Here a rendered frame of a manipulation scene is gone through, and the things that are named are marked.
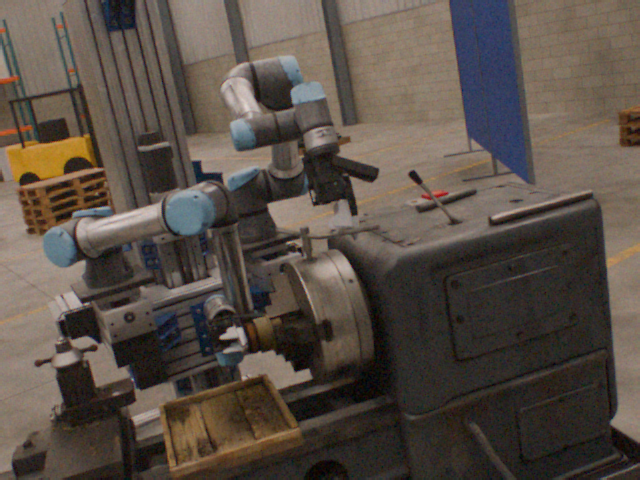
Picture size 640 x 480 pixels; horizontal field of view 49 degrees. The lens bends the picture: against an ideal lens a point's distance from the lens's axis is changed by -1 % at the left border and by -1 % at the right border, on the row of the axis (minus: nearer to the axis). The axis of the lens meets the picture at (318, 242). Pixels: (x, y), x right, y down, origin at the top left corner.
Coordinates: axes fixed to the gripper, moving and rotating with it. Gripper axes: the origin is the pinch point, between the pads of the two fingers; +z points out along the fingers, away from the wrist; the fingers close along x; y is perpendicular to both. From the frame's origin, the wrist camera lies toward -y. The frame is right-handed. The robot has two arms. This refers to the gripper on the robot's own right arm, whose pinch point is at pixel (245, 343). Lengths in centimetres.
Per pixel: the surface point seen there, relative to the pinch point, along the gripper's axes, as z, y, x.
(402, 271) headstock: 17.9, -35.1, 13.0
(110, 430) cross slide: 0.8, 34.9, -11.0
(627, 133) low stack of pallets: -575, -567, -93
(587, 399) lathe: 17, -79, -33
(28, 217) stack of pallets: -959, 178, -77
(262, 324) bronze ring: -0.9, -5.0, 3.2
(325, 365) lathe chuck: 11.0, -15.4, -6.2
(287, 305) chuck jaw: -5.1, -12.5, 4.7
